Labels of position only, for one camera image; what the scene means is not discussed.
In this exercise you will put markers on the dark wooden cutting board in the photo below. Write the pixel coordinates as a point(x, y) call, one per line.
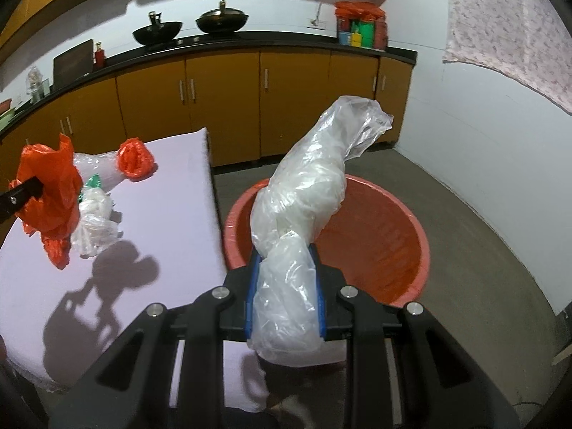
point(73, 62)

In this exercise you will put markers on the black open wok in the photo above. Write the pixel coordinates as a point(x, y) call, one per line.
point(156, 31)

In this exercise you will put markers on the red bowl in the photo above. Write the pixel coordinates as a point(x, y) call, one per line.
point(4, 103)

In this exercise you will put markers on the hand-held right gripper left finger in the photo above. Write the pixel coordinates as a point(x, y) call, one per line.
point(251, 286)

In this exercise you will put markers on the black kitchen countertop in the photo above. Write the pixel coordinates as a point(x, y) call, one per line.
point(286, 42)

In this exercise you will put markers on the black wok with lid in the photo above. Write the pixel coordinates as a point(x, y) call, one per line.
point(222, 20)

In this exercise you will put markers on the floral curtain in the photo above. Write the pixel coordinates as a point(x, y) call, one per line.
point(505, 31)

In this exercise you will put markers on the large clear plastic bag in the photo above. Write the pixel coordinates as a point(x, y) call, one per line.
point(299, 187)

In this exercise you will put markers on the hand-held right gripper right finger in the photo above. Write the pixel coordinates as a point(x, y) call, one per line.
point(320, 295)

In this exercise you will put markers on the glass jar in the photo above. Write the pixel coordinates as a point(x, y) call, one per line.
point(38, 85)

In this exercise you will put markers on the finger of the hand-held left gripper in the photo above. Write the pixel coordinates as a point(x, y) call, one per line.
point(18, 199)

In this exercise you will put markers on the orange bag of containers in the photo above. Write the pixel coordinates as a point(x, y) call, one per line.
point(359, 27)

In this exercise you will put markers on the orange lower kitchen cabinet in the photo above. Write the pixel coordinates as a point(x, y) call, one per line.
point(295, 102)

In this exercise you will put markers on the small orange plastic bag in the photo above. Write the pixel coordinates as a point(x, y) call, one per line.
point(134, 158)

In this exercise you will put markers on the red bottle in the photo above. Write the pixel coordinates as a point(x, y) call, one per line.
point(99, 57)

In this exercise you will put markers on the crumpled clear plastic bag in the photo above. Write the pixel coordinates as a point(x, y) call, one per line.
point(96, 219)
point(100, 165)

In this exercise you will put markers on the large orange plastic bag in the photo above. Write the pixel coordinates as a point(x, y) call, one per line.
point(53, 170)

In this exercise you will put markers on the red plastic basin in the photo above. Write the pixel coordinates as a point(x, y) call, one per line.
point(380, 241)

